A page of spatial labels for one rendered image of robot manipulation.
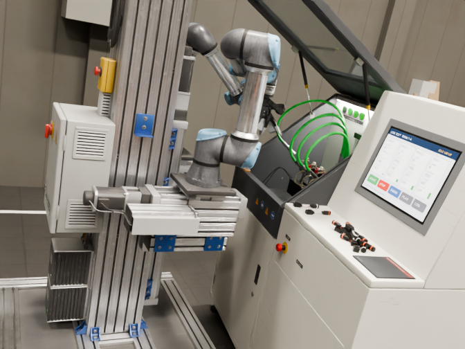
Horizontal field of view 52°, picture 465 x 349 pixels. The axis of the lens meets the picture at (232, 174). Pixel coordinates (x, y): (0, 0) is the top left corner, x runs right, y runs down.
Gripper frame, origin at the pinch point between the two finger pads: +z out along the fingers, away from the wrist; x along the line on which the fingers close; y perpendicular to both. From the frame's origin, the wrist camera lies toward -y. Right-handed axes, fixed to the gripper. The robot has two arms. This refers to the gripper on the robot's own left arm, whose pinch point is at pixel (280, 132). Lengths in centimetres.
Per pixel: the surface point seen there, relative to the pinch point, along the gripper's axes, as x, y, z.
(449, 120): 68, -62, 38
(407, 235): 71, -28, 68
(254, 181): 9.8, 23.4, 17.5
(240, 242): 0, 48, 42
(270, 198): 27.9, 17.2, 30.0
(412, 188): 66, -39, 54
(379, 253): 70, -16, 70
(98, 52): -118, 113, -160
